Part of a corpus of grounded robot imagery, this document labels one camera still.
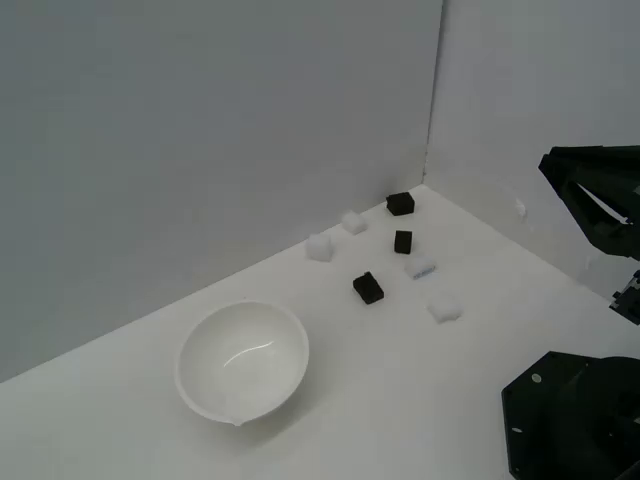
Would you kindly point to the black foam cube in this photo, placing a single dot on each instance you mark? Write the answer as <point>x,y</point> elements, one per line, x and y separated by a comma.
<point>368,290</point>
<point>401,204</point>
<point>403,241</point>

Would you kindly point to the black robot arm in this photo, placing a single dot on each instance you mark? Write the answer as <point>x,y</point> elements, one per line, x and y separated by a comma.
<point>631,300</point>

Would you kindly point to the white foam cube blue print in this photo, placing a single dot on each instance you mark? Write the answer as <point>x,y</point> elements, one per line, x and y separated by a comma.
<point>420,267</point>

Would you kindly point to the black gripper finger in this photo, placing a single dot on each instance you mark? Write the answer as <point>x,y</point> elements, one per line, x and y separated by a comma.
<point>600,160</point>
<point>600,230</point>

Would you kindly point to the plain white foam cube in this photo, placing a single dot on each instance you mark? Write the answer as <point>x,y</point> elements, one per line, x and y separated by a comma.
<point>320,247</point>
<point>354,221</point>
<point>444,308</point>

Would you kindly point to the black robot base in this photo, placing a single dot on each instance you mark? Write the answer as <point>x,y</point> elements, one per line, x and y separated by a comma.
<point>565,425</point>

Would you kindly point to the white ceramic bowl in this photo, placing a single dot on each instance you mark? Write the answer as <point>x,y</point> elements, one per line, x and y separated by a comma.
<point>240,360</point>

